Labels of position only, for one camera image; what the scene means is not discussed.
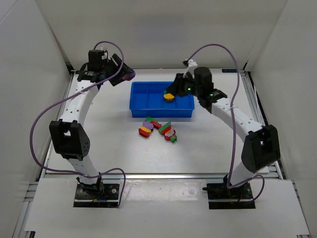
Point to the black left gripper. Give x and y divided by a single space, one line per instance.
118 70

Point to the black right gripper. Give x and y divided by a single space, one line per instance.
178 85

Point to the purple curved brick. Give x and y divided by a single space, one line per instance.
129 76

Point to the yellow oval brick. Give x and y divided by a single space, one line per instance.
168 97

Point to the small green brick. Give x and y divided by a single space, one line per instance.
173 138

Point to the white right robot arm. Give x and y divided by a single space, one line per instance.
255 146

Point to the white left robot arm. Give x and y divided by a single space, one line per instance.
68 135

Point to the blue divided plastic bin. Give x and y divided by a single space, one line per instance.
146 100

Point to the green red sloped brick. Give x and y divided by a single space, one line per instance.
164 128

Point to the red yellow purple brick stack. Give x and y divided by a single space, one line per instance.
146 129

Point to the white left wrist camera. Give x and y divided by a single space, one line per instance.
105 56

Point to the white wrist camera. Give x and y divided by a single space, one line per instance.
190 66
105 56

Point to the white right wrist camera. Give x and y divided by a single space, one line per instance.
190 66

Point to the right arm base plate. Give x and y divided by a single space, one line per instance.
222 198

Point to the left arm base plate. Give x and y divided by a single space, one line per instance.
108 196

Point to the aluminium front rail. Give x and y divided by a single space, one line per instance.
155 176

